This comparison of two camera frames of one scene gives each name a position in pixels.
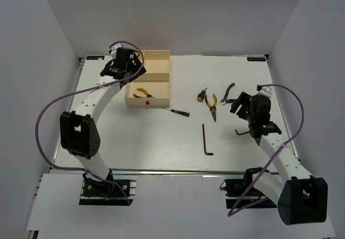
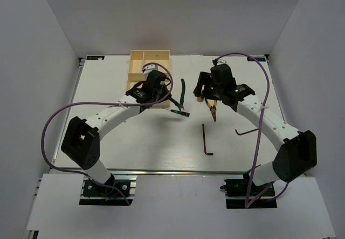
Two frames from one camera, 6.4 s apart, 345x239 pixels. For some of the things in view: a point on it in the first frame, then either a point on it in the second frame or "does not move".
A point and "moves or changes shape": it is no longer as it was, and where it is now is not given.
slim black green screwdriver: (181, 112) does not move
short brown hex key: (241, 133) does not move
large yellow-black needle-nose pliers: (212, 109) does not move
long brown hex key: (204, 142) does not move
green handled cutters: (225, 100) moves or changes shape
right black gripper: (245, 99) → (205, 79)
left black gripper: (137, 68) → (165, 90)
